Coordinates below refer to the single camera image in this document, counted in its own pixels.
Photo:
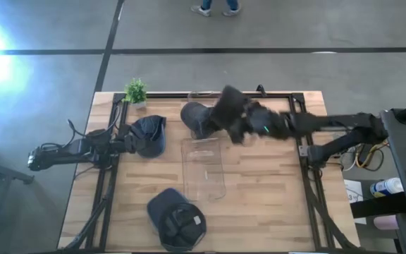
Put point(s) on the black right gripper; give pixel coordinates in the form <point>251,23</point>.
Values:
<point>270,123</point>

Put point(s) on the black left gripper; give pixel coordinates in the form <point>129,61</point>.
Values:
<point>132,143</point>

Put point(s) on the navy baseball cap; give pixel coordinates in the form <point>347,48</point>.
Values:
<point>152,135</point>

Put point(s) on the dark fuzzy beanie hat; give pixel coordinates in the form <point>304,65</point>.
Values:
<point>229,106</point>

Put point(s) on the dark grey baseball cap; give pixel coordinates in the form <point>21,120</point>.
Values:
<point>197,118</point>

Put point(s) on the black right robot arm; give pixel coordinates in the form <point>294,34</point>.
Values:
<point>344,123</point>

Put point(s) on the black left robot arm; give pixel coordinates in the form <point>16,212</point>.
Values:
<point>62,153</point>

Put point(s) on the clear plastic bin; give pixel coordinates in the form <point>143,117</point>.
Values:
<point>203,169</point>
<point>200,95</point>

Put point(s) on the small green potted plant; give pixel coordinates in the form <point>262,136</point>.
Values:
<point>135,91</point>

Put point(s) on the navy cap with white label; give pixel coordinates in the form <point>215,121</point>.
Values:
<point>175,218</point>

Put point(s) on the person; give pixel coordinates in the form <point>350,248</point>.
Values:
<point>201,10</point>

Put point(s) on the white paper sheet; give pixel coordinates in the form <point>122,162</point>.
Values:
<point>354,197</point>

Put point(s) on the white blue spray can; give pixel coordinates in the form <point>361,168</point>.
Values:
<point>386,187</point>

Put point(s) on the black flat bar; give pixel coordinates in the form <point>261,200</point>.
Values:
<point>379,205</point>

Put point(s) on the pink rounded object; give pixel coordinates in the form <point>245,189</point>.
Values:
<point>386,223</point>

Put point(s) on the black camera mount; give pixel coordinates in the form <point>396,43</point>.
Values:
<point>260,89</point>

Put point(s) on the black metal table frame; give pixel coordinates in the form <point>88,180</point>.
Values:
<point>175,95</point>

